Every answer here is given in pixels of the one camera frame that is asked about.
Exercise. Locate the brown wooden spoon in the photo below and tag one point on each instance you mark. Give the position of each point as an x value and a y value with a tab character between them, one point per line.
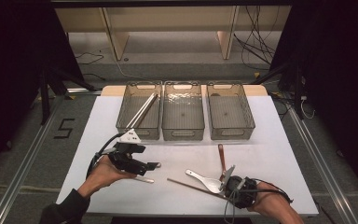
221	158

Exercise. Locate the person's right hand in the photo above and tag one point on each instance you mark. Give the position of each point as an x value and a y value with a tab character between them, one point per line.
273	202

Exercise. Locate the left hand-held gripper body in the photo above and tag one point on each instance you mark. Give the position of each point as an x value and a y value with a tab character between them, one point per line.
126	161

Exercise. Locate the person's left hand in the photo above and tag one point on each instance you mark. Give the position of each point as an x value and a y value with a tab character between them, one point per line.
105	174

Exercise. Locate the black curtain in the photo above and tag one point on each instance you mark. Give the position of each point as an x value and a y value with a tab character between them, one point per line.
338	77
12	77

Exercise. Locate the black frame bar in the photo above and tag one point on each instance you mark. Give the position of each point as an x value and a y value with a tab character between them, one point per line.
167	3

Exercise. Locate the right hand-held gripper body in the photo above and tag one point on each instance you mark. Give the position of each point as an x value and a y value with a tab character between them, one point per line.
240	193

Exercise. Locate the white ceramic spoon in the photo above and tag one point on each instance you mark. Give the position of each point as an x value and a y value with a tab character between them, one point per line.
209	184

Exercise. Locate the metal floor rail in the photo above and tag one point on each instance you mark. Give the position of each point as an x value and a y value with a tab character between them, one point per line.
21	174
323	174

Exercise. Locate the transparent grey plastic bin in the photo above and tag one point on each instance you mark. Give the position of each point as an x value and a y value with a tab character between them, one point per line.
130	102
183	118
230	115

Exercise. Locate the white table cover sheet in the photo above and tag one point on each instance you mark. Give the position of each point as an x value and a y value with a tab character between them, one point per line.
183	155

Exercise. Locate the beige wooden desk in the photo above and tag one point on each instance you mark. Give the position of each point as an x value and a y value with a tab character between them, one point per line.
167	18

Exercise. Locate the black tripod stand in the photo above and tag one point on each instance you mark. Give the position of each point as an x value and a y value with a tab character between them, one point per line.
45	93
296	90

